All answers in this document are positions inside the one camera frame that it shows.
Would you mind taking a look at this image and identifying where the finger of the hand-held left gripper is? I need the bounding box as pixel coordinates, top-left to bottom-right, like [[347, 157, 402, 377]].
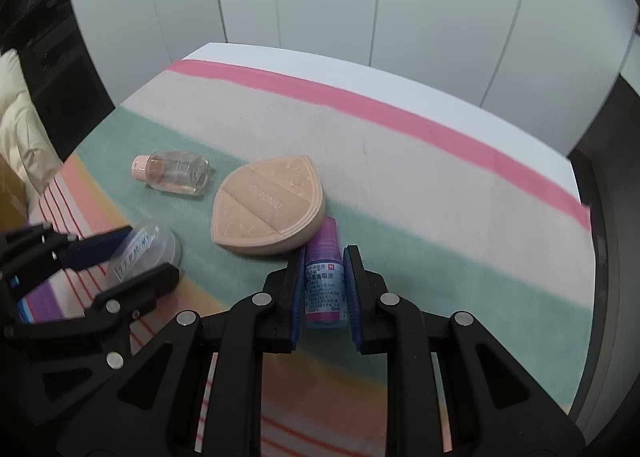
[[0, 222, 133, 298], [0, 263, 181, 438]]

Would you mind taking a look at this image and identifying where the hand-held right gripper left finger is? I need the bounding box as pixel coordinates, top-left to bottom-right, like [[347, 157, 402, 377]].
[[55, 244, 308, 457]]

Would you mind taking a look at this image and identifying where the beige makeup puff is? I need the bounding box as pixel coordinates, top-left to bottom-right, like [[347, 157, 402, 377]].
[[211, 154, 327, 256]]

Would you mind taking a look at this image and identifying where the brown cardboard box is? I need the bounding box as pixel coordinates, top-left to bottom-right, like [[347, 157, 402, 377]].
[[0, 157, 28, 228]]

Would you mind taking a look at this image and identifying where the purple eye drop bottle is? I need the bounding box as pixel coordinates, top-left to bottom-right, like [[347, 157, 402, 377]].
[[304, 217, 346, 330]]

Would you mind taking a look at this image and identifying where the clear round case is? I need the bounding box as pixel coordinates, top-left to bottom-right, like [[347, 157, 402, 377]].
[[107, 223, 182, 283]]

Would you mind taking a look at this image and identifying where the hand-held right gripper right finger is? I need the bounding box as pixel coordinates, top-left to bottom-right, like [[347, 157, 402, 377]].
[[342, 244, 586, 457]]

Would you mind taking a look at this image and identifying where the small clear pink-capped bottle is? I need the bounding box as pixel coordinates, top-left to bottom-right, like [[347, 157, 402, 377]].
[[131, 150, 211, 197]]

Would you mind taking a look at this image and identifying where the striped pastel cloth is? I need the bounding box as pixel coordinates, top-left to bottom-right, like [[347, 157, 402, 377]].
[[20, 60, 601, 457]]

